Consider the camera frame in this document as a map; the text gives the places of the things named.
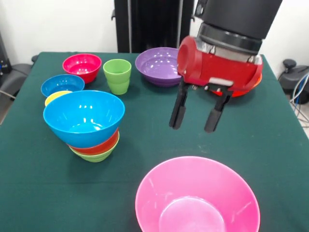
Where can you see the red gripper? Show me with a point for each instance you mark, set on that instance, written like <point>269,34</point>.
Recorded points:
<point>217,70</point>

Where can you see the large orange bowl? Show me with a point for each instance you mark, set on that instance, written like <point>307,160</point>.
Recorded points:
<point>239,93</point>

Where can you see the large pink bowl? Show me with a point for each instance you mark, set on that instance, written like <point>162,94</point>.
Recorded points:
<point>193,188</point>

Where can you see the green cup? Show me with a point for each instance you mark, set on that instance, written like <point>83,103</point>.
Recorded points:
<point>117,77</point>

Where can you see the small orange bowl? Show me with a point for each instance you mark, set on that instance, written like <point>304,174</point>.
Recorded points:
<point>103,146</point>

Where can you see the small green bowl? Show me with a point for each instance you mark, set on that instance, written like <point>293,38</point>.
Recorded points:
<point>96,158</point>

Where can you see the light blue bowl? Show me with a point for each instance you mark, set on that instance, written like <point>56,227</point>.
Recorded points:
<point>82,111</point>

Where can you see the yellow cup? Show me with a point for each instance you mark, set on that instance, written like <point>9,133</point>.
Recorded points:
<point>51,97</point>

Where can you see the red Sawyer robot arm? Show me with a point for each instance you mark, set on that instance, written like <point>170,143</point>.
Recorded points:
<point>241,17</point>

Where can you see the dark green tablecloth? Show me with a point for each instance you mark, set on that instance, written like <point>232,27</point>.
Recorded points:
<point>157,145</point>

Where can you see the purple bowl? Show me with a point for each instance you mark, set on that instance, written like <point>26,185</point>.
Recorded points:
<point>157,65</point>

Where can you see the small crimson bowl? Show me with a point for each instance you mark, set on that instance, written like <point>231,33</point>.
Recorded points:
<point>82,65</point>

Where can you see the small dark blue bowl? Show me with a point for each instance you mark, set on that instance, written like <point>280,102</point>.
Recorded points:
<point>58,83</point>

